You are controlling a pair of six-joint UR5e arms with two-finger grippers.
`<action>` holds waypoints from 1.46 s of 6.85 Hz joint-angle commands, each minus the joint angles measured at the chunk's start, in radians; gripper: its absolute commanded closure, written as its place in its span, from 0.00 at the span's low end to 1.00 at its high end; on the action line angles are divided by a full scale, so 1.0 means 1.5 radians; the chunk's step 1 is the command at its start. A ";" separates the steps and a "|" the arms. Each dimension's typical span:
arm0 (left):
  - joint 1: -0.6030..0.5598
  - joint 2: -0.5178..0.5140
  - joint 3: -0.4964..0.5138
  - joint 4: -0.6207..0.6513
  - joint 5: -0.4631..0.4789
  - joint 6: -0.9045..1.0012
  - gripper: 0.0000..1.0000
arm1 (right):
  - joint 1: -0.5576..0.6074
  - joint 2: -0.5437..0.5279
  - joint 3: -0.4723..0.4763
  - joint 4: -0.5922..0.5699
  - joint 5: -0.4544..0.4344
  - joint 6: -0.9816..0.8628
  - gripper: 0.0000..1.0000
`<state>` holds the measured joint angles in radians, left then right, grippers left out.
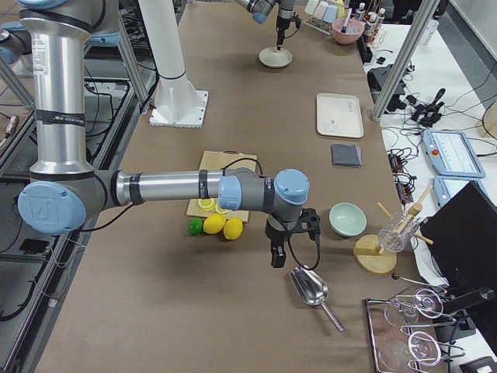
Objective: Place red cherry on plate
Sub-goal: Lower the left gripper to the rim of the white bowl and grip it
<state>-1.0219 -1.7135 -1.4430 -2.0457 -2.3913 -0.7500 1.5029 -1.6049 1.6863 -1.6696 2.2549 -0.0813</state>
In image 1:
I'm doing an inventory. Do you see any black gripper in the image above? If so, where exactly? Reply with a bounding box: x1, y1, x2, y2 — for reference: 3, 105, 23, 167
265, 214, 295, 268
276, 10, 291, 51

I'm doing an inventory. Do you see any round beige plate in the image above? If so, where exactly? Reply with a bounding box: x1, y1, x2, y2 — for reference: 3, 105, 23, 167
259, 47, 293, 68

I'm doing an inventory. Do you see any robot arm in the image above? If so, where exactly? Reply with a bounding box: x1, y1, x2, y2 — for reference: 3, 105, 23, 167
235, 0, 301, 51
18, 1, 311, 268

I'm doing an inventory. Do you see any beige rectangular tray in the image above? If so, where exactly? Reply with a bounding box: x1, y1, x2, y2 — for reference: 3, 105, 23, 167
316, 93, 364, 138

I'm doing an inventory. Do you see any metal glass rack tray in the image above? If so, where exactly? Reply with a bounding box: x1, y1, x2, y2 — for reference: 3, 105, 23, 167
364, 288, 466, 372

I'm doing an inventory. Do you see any metal ice scoop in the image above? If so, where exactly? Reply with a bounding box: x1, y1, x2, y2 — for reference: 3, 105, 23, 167
290, 267, 344, 333

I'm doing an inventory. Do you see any white plastic cup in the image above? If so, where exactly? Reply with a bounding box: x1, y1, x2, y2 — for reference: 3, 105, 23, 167
304, 0, 320, 16

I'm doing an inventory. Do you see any pink plastic cup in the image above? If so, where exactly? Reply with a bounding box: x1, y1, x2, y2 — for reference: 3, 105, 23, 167
313, 1, 328, 20

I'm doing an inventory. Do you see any light blue plastic cup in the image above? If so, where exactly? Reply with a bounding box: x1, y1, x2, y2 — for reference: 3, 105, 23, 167
322, 4, 338, 23

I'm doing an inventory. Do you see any yellow lemon right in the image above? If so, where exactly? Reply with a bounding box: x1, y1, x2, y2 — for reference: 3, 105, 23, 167
223, 218, 244, 240

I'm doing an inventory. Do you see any yellow lemon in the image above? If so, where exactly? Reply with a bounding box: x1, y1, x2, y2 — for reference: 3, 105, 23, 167
223, 218, 244, 240
203, 214, 226, 235

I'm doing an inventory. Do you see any metal muddler in bowl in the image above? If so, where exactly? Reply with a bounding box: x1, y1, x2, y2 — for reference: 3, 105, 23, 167
341, 8, 353, 33

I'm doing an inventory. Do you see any yellow plastic cup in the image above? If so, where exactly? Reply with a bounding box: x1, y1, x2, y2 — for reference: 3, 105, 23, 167
335, 0, 346, 18

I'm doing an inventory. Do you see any yellow lemon left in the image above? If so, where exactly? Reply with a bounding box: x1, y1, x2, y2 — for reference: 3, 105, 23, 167
203, 214, 226, 235

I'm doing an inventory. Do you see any lemon slice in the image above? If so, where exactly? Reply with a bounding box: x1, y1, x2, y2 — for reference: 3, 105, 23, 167
214, 204, 228, 214
198, 198, 216, 211

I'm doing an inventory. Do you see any pink bowl with ice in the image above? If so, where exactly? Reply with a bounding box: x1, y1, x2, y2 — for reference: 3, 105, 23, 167
332, 18, 364, 45

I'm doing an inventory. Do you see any mint green bowl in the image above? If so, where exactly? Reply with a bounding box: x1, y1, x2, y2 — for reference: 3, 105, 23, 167
328, 203, 367, 237

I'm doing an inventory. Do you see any wooden cup stand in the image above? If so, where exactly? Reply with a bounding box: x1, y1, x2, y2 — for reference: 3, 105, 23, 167
353, 185, 433, 275

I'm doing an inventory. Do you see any green lime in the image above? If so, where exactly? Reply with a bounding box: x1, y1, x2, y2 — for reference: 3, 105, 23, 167
187, 217, 203, 236

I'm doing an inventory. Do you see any crystal glass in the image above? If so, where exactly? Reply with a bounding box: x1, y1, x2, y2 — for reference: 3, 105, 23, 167
378, 211, 419, 253

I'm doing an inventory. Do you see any wooden cutting board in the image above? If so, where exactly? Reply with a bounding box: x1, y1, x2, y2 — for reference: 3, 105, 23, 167
186, 151, 257, 223

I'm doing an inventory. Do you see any folded grey cloth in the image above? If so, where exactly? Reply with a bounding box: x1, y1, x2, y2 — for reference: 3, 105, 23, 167
331, 143, 362, 168

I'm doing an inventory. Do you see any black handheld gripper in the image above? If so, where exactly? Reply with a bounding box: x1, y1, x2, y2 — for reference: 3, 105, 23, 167
405, 88, 446, 128

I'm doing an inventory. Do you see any blue teach pendant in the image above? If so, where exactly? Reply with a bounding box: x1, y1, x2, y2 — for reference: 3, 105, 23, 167
433, 176, 486, 207
422, 129, 486, 179

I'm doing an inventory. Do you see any black monitor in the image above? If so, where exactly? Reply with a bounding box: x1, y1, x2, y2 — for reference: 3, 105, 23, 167
421, 182, 496, 293

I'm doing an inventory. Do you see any white wire cup rack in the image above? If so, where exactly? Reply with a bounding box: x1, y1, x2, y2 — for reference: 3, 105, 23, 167
304, 15, 332, 36

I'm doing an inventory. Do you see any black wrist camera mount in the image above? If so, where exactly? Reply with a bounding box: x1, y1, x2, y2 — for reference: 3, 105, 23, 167
293, 207, 321, 235

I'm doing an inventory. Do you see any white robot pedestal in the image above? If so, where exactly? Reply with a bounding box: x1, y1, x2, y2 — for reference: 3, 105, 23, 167
139, 0, 209, 128

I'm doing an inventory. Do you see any aluminium frame post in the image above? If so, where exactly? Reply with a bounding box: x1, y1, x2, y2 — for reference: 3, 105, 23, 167
370, 0, 440, 122

